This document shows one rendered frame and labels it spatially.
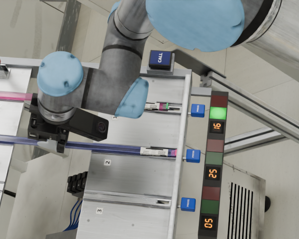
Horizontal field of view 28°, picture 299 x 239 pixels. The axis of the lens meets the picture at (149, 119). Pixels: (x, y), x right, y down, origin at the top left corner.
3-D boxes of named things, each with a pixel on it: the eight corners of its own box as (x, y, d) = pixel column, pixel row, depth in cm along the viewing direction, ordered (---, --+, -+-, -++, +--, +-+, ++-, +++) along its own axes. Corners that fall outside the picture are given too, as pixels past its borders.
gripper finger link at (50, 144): (38, 144, 133) (39, 126, 125) (64, 149, 133) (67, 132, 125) (35, 157, 131) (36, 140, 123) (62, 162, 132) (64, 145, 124)
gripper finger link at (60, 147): (58, 138, 129) (60, 120, 121) (66, 140, 129) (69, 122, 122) (54, 158, 127) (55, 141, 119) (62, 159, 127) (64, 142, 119)
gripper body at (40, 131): (34, 108, 126) (35, 82, 115) (75, 115, 127) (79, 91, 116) (27, 141, 123) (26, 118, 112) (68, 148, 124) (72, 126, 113)
